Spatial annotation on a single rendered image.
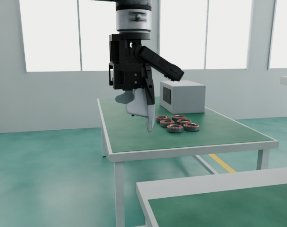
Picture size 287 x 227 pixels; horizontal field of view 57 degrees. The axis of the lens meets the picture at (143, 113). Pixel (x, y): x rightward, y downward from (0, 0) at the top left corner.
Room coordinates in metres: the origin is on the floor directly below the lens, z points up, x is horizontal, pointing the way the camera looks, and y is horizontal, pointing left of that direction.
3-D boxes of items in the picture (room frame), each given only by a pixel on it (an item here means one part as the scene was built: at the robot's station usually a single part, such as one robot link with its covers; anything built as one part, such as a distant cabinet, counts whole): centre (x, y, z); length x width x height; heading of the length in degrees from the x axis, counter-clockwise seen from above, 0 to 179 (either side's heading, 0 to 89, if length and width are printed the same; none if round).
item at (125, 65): (0.58, 0.03, 1.29); 0.09 x 0.08 x 0.12; 106
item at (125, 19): (0.58, 0.02, 1.37); 0.08 x 0.08 x 0.05
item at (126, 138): (2.41, -0.16, 0.37); 1.85 x 1.10 x 0.75; 12
